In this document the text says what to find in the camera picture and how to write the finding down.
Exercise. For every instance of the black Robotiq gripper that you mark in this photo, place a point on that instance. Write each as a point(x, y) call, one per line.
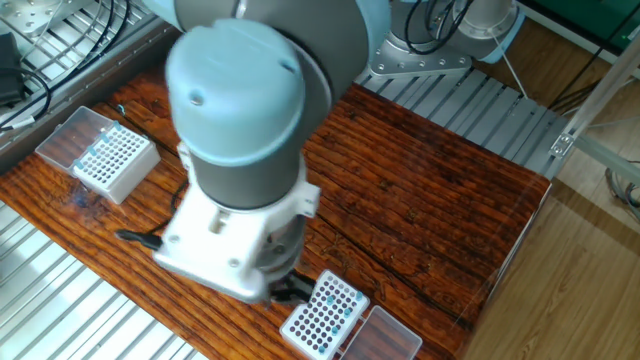
point(285, 290)

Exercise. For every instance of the blue pipette tip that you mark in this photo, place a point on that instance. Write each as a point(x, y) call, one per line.
point(78, 163)
point(334, 330)
point(116, 125)
point(104, 137)
point(358, 295)
point(321, 348)
point(91, 150)
point(347, 312)
point(330, 300)

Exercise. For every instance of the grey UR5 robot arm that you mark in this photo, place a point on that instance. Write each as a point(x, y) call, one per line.
point(235, 100)

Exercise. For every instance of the white pipette tip rack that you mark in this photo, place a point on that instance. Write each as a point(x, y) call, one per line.
point(306, 345)
point(130, 170)

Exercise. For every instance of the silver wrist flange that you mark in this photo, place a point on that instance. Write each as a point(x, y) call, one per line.
point(285, 245)

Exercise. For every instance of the clear plastic rack lid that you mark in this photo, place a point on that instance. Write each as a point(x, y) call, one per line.
point(385, 335)
point(55, 142)

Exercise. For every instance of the black power adapter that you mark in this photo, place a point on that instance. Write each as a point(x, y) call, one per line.
point(10, 65)

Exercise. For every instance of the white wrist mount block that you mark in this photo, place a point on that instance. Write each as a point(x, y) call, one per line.
point(210, 250)

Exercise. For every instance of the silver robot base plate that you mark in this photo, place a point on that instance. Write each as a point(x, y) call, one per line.
point(420, 62)

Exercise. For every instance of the aluminium frame crossbar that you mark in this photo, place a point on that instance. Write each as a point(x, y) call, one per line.
point(615, 159)

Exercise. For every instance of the aluminium frame post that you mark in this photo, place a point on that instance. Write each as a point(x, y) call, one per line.
point(600, 95)

